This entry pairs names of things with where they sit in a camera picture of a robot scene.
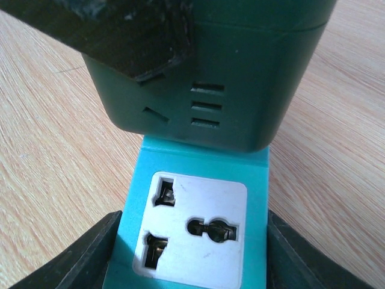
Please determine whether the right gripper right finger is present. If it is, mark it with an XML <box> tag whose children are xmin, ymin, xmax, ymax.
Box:
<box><xmin>266</xmin><ymin>210</ymin><xmax>372</xmax><ymax>289</ymax></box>

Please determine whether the teal power strip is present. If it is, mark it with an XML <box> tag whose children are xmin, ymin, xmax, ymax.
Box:
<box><xmin>103</xmin><ymin>137</ymin><xmax>269</xmax><ymax>288</ymax></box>

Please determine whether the dark green cube socket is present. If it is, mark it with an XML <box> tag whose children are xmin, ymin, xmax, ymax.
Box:
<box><xmin>84</xmin><ymin>1</ymin><xmax>336</xmax><ymax>152</ymax></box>

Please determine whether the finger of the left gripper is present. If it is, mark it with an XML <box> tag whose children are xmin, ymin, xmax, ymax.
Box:
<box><xmin>1</xmin><ymin>0</ymin><xmax>194</xmax><ymax>82</ymax></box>

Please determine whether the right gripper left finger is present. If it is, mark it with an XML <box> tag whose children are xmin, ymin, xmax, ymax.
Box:
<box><xmin>11</xmin><ymin>211</ymin><xmax>122</xmax><ymax>288</ymax></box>

